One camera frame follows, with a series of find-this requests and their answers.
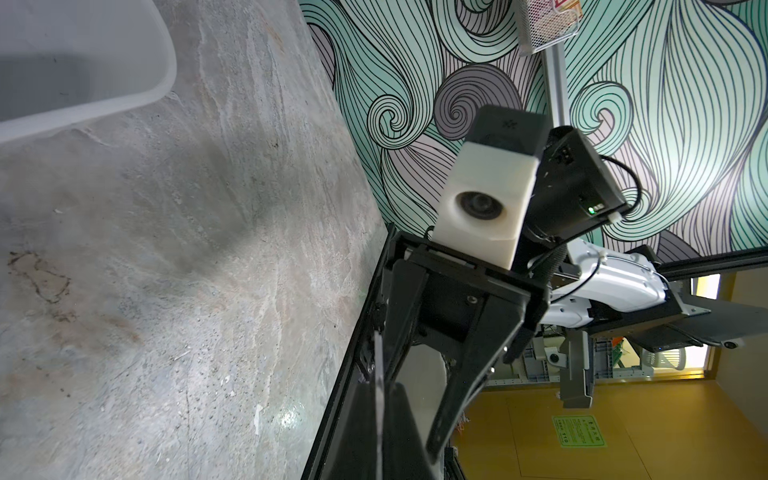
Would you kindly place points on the aluminium wall rail right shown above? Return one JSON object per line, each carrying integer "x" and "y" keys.
{"x": 556, "y": 84}

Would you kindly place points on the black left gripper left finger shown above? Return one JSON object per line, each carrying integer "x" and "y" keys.
{"x": 352, "y": 453}

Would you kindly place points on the clear short straight ruler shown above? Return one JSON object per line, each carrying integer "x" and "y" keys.
{"x": 379, "y": 402}

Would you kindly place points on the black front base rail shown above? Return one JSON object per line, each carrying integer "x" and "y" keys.
{"x": 329, "y": 422}

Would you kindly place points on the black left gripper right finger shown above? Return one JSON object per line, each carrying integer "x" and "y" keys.
{"x": 404, "y": 456}

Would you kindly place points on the white plastic storage box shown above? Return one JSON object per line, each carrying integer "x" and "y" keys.
{"x": 65, "y": 63}

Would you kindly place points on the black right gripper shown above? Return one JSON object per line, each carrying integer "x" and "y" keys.
{"x": 471, "y": 312}

